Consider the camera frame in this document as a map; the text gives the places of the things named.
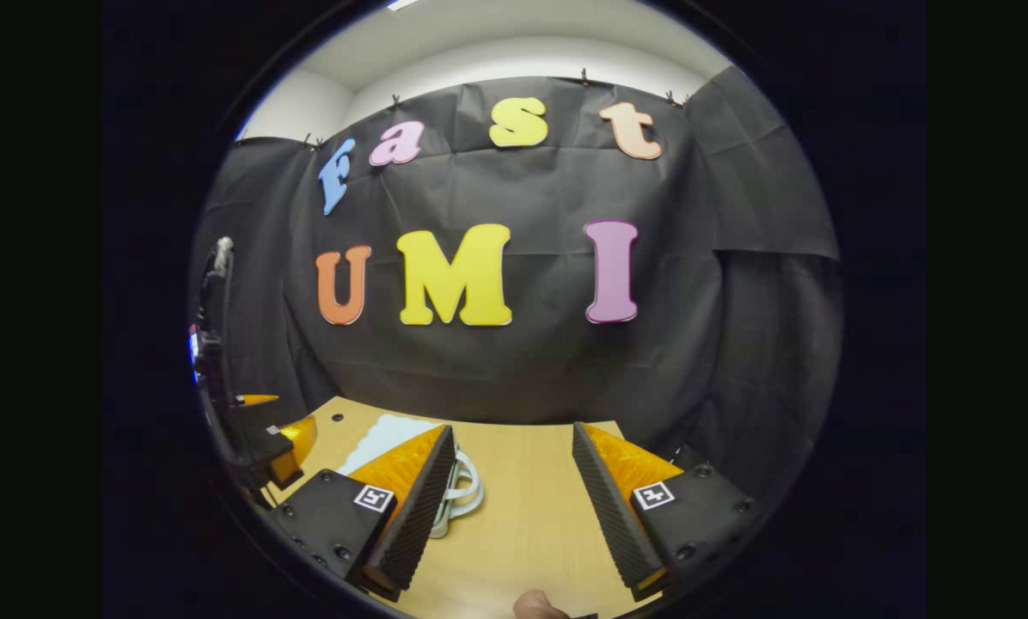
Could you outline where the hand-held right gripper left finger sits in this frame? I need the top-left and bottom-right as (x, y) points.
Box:
(269, 423), (457, 603)

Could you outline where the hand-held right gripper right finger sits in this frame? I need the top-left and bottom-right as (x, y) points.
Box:
(571, 420), (760, 603)

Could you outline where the light blue suitcase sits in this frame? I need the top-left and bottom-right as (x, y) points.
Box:
(338, 413), (486, 540)

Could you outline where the black backdrop cloth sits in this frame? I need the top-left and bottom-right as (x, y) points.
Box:
(192, 64), (841, 508)

